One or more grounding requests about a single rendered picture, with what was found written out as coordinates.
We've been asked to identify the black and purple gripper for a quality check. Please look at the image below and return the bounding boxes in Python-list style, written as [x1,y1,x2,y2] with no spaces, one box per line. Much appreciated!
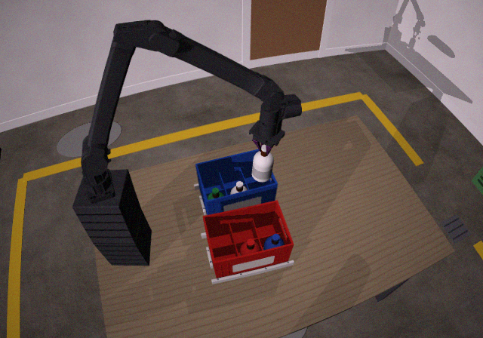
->
[249,120,285,155]

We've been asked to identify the dark red crate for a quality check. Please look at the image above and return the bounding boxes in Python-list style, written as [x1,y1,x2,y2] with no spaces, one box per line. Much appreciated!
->
[205,200,294,278]

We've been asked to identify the blue bottle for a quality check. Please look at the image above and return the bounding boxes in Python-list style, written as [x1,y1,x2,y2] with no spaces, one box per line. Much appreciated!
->
[263,234,285,250]

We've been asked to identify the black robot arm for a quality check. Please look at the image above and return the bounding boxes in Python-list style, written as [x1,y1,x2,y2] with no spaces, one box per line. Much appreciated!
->
[81,20,302,204]

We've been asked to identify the blue plastic crate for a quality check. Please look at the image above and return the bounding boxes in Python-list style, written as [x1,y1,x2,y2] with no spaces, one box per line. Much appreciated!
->
[198,149,278,215]

